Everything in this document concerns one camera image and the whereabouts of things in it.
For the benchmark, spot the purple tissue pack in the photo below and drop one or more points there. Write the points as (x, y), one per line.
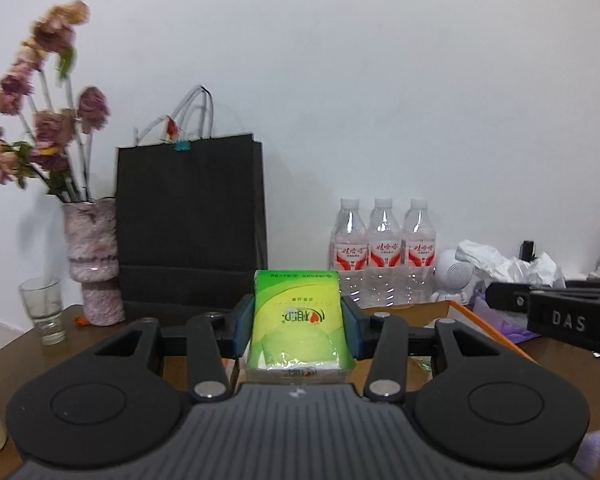
(500, 320)

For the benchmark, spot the green tissue pack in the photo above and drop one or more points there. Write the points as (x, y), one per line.
(295, 320)

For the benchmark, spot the white robot speaker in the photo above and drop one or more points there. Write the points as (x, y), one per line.
(455, 275)

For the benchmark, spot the large white paper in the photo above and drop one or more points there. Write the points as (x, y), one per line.
(510, 267)

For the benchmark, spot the dried pink flowers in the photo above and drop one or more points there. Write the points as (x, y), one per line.
(50, 127)

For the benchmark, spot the pink speckled vase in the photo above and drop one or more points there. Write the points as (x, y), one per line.
(92, 260)

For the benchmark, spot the clear drinking glass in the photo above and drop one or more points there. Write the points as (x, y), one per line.
(45, 310)

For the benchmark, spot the teal binder clip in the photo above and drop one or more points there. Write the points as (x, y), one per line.
(180, 145)

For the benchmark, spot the black paper bag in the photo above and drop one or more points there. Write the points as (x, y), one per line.
(190, 220)

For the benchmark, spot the purple woven pouch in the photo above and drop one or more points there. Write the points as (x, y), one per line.
(595, 455)

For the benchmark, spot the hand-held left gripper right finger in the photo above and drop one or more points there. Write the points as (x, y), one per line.
(352, 332)

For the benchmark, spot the clear water bottle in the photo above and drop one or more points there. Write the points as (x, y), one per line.
(420, 255)
(349, 255)
(386, 255)

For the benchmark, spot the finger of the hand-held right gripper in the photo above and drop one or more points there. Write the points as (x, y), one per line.
(510, 297)

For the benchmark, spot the black rectangular device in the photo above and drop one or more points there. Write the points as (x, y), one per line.
(528, 250)

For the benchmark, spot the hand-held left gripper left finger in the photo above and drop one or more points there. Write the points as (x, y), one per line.
(242, 330)

